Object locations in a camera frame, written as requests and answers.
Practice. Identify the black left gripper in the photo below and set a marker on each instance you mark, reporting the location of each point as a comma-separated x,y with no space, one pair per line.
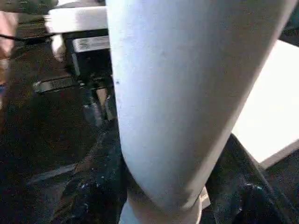
93,65

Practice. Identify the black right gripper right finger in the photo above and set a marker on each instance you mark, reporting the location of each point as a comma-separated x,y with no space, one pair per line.
243,196

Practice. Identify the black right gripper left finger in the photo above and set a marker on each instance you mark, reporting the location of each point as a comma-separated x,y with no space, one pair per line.
100,182

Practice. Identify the white plastic table leg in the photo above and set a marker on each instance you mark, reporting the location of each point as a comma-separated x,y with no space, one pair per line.
182,93

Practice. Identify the white plastic table top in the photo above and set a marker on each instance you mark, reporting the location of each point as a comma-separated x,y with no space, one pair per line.
271,105

